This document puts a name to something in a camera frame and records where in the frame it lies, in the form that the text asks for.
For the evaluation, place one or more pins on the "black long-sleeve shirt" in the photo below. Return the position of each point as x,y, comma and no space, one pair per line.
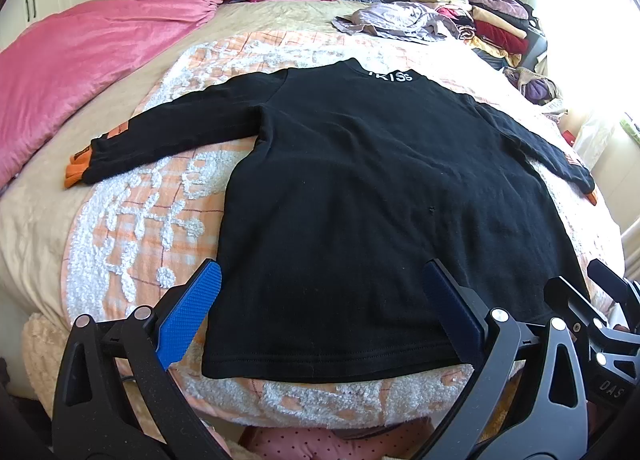
356,181

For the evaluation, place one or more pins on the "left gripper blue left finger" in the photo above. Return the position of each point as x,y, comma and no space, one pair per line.
182,310

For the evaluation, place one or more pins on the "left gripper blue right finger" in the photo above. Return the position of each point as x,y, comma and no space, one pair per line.
459,311

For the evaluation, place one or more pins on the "pink velvet blanket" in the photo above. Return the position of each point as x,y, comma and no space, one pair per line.
62,62

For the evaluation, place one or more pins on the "bag with purple clothes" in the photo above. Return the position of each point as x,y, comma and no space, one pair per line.
537,89

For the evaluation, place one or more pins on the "beige bed sheet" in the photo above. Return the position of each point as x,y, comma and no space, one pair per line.
100,149

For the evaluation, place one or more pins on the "pile of folded clothes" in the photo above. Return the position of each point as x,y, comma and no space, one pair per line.
506,33

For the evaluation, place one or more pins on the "crumpled lilac garment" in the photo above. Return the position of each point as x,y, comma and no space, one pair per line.
400,21

